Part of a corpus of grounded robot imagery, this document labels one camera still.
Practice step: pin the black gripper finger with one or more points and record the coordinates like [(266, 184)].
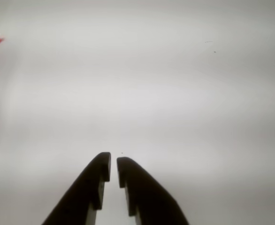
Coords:
[(86, 192), (147, 194)]

